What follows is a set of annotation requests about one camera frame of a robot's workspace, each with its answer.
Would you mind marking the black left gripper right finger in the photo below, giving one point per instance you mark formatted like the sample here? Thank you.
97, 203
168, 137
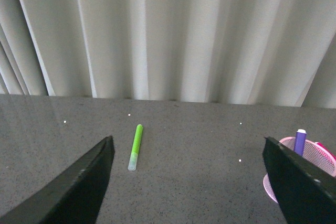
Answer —
304, 192

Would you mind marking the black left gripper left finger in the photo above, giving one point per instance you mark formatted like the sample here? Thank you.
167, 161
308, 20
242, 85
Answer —
75, 195

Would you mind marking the pink highlighter pen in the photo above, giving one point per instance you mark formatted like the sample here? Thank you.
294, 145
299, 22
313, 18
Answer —
321, 145

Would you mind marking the purple highlighter pen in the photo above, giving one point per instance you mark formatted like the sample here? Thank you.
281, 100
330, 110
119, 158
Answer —
300, 140

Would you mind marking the pink mesh pen cup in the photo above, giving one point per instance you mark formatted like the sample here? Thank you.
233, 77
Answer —
318, 156

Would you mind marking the green highlighter pen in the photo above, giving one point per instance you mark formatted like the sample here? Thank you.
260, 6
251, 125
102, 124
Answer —
135, 148

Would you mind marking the white pleated curtain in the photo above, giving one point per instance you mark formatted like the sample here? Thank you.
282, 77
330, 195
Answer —
276, 52

